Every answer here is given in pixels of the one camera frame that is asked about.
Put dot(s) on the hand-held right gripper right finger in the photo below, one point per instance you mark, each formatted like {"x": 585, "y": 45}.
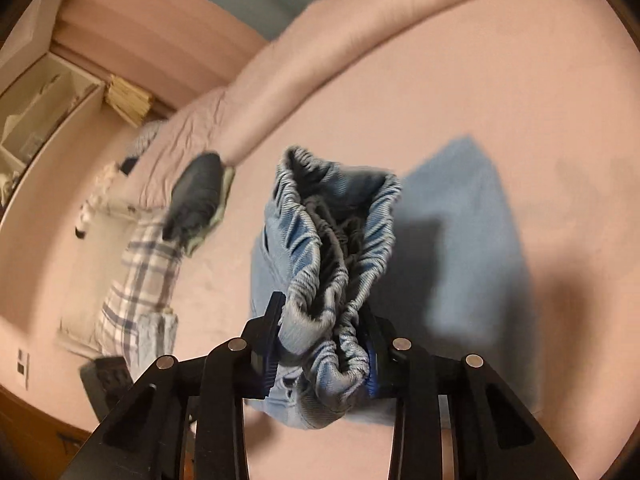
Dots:
{"x": 372, "y": 375}

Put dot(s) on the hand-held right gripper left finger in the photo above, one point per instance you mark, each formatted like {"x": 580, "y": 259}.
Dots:
{"x": 269, "y": 375}

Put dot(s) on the white open shelf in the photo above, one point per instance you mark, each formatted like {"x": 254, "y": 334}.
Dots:
{"x": 50, "y": 105}

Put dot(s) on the white plush toy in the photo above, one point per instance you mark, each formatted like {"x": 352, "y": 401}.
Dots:
{"x": 107, "y": 176}
{"x": 86, "y": 217}

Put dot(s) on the dark blue folded jeans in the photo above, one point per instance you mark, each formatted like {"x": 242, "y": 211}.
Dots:
{"x": 192, "y": 190}

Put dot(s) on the blue striped pillow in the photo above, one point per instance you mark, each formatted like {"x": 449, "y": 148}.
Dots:
{"x": 145, "y": 137}

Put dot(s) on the pink pillow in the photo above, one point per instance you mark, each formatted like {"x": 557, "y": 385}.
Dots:
{"x": 185, "y": 130}

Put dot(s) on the white wall socket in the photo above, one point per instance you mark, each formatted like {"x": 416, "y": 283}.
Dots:
{"x": 23, "y": 367}

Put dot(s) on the woven straw basket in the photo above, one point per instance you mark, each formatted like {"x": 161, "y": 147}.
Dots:
{"x": 127, "y": 100}

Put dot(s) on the pink duvet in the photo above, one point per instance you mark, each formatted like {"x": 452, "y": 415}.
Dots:
{"x": 320, "y": 45}

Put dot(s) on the pink bed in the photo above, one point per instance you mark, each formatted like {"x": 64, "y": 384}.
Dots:
{"x": 500, "y": 85}

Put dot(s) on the plaid pillow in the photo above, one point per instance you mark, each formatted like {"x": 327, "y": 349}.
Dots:
{"x": 140, "y": 270}

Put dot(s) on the folded pale blue jeans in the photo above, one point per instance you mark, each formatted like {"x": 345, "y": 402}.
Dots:
{"x": 155, "y": 340}

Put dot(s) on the light blue denim pants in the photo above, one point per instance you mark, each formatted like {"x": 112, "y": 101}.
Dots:
{"x": 320, "y": 240}

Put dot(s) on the pink curtain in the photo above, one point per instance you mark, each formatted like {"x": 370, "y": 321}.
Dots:
{"x": 150, "y": 35}

